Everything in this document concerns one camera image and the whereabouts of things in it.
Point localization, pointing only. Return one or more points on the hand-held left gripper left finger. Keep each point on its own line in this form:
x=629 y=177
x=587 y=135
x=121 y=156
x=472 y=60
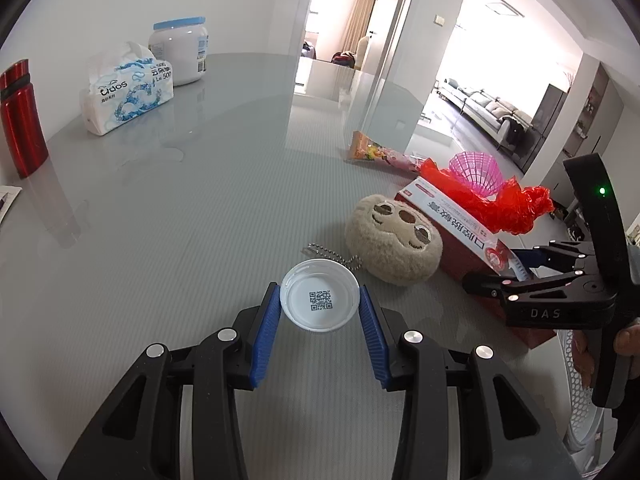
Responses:
x=265 y=335

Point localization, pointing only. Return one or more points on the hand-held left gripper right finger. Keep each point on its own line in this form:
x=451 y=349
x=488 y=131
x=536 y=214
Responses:
x=372 y=335

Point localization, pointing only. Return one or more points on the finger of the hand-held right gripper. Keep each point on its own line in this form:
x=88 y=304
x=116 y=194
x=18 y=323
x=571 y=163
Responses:
x=500 y=287
x=530 y=256

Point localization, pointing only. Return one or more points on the toothpaste box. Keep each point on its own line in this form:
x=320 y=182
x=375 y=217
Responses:
x=470 y=260

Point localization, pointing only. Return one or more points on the white round plastic lid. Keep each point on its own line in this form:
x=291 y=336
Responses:
x=300 y=310

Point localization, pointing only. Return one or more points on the red plastic bag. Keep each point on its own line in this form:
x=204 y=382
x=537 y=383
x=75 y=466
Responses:
x=515 y=205

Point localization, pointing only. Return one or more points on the grey perforated plastic basket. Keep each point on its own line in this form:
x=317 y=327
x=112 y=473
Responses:
x=582 y=420

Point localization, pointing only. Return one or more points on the pink snack packet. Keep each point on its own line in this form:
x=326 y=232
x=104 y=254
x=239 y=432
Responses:
x=370 y=152

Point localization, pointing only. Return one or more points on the person's right hand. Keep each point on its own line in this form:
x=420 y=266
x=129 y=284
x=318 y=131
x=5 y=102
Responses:
x=582 y=360

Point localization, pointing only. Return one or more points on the beige plush toy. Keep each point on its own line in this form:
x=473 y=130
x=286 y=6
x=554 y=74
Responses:
x=380 y=255

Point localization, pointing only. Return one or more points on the pink mesh cup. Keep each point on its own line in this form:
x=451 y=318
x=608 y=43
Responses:
x=475 y=167

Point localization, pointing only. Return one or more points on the dark tall cabinet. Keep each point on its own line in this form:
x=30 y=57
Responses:
x=545 y=125

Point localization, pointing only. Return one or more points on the tall white shelf cabinet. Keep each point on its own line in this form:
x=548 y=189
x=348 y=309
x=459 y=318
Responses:
x=595 y=105

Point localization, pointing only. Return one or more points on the grey sofa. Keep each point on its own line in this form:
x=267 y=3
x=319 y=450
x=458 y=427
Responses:
x=490 y=110

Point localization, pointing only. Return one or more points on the square ceiling light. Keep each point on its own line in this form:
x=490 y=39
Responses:
x=502 y=6

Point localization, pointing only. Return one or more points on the white door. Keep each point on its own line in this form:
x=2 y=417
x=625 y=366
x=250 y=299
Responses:
x=392 y=35

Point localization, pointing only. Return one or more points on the white blue tissue pack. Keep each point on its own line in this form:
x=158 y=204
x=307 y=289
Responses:
x=125 y=95

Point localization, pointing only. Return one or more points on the printed paper sheet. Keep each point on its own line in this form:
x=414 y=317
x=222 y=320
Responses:
x=6 y=200

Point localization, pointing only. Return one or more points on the beige curtain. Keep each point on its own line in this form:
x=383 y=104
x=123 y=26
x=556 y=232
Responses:
x=362 y=15

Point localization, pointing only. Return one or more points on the white jar with blue lid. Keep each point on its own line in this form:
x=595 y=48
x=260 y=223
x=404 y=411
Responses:
x=180 y=50

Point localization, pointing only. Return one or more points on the red metal bottle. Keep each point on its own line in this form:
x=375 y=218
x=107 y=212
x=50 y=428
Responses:
x=22 y=130

